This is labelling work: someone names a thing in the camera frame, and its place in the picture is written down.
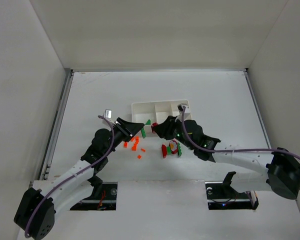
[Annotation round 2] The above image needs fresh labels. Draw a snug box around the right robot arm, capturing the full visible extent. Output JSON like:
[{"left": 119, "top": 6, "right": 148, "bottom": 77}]
[{"left": 151, "top": 116, "right": 300, "bottom": 200}]

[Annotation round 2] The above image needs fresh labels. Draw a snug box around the green lego brick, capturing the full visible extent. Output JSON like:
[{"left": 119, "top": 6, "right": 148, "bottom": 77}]
[{"left": 141, "top": 119, "right": 152, "bottom": 138}]

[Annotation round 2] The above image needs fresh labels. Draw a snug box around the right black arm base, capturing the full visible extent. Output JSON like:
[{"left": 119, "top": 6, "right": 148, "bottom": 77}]
[{"left": 205, "top": 171, "right": 259, "bottom": 211}]

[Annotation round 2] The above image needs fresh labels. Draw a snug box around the green flower lego stack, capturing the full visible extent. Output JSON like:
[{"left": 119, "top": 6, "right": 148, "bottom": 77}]
[{"left": 161, "top": 140, "right": 183, "bottom": 159}]

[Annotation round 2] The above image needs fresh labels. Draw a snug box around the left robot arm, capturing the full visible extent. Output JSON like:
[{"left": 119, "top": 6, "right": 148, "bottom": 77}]
[{"left": 13, "top": 116, "right": 144, "bottom": 240}]

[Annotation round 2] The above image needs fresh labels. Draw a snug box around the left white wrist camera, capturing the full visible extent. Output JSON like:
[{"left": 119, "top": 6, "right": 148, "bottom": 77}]
[{"left": 103, "top": 109, "right": 112, "bottom": 119}]

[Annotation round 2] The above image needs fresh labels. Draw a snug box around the red lego brick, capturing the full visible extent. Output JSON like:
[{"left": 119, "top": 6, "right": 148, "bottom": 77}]
[{"left": 151, "top": 122, "right": 158, "bottom": 134}]

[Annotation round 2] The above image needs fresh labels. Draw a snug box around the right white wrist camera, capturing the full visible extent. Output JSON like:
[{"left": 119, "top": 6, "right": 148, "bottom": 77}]
[{"left": 177, "top": 103, "right": 190, "bottom": 113}]

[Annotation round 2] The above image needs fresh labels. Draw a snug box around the white three-compartment container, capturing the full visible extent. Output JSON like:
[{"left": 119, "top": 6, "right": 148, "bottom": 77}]
[{"left": 131, "top": 99, "right": 192, "bottom": 137}]

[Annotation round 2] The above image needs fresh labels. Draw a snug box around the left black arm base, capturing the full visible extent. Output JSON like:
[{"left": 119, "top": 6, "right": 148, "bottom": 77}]
[{"left": 70, "top": 176, "right": 118, "bottom": 211}]

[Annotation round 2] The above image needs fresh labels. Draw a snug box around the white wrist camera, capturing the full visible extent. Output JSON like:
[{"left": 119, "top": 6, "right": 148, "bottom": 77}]
[
  {"left": 177, "top": 103, "right": 190, "bottom": 113},
  {"left": 103, "top": 109, "right": 112, "bottom": 119}
]

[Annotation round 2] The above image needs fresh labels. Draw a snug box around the orange lego brick cluster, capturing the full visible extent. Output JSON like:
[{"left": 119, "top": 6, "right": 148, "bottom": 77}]
[{"left": 123, "top": 136, "right": 140, "bottom": 148}]

